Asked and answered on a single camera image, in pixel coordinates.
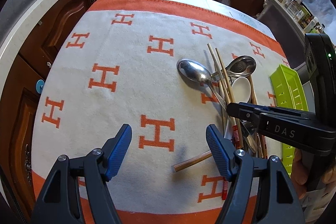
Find dark glass cabinet appliance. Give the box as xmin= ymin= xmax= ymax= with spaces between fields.
xmin=257 ymin=0 xmax=305 ymax=69

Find bamboo chopstick red-striped end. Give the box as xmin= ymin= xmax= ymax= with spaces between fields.
xmin=207 ymin=43 xmax=243 ymax=149

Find white ceramic spoon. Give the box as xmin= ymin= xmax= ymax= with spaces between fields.
xmin=224 ymin=77 xmax=251 ymax=139

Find person's right hand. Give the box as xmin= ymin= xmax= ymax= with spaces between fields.
xmin=290 ymin=147 xmax=336 ymax=201

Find large steel spoon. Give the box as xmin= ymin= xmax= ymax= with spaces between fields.
xmin=177 ymin=59 xmax=226 ymax=110

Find lime green plastic utensil tray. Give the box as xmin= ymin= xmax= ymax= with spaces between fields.
xmin=269 ymin=64 xmax=309 ymax=177

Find brown wooden chopstick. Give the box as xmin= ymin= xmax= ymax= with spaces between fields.
xmin=247 ymin=75 xmax=268 ymax=159

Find dark wood kitchen cabinets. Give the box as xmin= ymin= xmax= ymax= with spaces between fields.
xmin=1 ymin=0 xmax=264 ymax=223

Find white orange H-pattern cloth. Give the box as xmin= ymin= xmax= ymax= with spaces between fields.
xmin=32 ymin=0 xmax=288 ymax=223

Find steel soup spoon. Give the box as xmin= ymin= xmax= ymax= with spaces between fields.
xmin=226 ymin=55 xmax=257 ymax=84

